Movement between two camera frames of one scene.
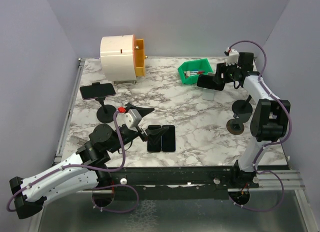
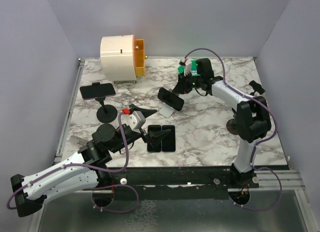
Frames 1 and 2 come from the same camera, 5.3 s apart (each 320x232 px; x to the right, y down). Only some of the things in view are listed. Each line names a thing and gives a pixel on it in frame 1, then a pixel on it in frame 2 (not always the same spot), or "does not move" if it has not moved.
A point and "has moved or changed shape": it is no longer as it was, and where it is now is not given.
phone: x=168 y=138 does not move
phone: x=207 y=81 has moved or changed shape
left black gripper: x=155 y=134 does not move
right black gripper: x=221 y=68 to x=181 y=88
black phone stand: x=105 y=113 does not move
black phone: x=157 y=147 does not move
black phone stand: x=235 y=127 does not move
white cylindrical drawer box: x=117 y=57 does not move
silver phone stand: x=208 y=94 to x=166 y=110
